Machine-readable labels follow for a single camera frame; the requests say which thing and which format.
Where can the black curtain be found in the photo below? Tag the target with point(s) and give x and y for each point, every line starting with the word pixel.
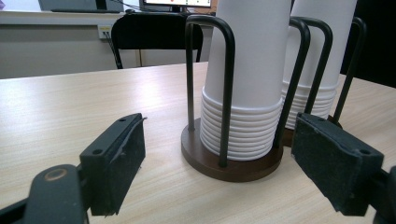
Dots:
pixel 376 40

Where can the dark grey monitor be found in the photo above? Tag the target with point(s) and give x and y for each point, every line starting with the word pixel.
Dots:
pixel 71 4

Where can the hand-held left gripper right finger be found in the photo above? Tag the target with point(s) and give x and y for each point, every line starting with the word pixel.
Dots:
pixel 336 168

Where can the computer monitor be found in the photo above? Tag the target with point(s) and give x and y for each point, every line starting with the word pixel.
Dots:
pixel 177 3

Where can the stack of white paper cups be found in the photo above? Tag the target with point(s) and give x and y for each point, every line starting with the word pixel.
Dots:
pixel 341 46
pixel 258 62

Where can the white counter ledge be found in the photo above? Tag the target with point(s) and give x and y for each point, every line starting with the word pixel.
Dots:
pixel 46 18

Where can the black folding chair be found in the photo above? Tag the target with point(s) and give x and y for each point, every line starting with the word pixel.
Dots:
pixel 149 34

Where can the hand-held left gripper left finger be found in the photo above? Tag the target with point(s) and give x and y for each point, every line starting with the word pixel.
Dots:
pixel 112 168

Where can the white wall socket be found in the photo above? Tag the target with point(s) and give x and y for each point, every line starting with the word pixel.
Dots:
pixel 104 30

